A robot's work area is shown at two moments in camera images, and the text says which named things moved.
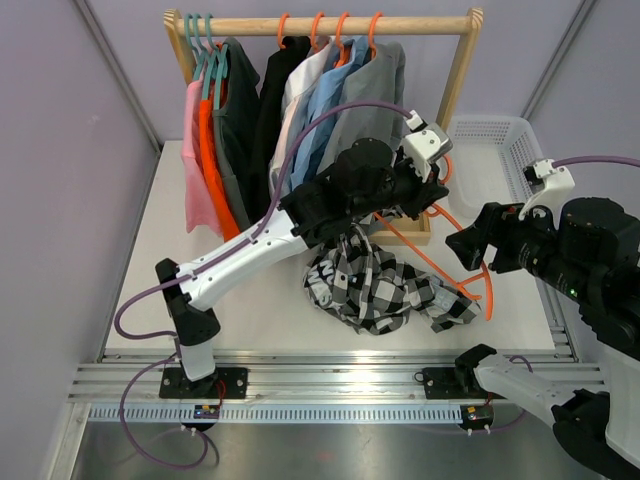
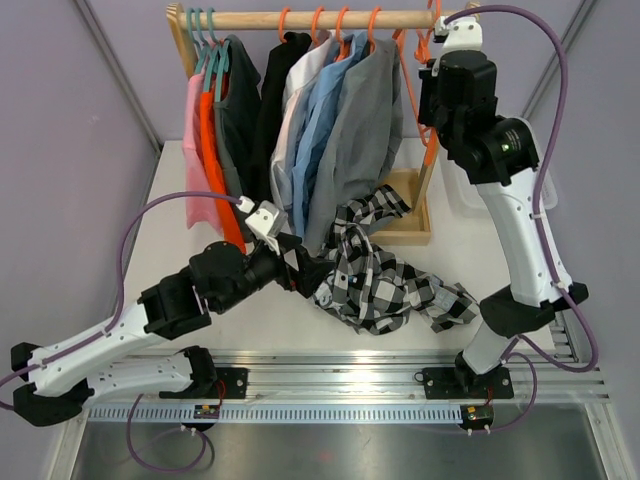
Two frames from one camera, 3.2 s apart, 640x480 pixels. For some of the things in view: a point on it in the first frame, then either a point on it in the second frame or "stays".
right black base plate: [447, 383] stays
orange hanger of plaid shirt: [485, 272] -> [429, 143]
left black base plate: [224, 383] stays
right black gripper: [502, 224] -> [430, 77]
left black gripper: [423, 194] -> [311, 270]
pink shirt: [200, 207] stays
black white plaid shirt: [359, 282] stays
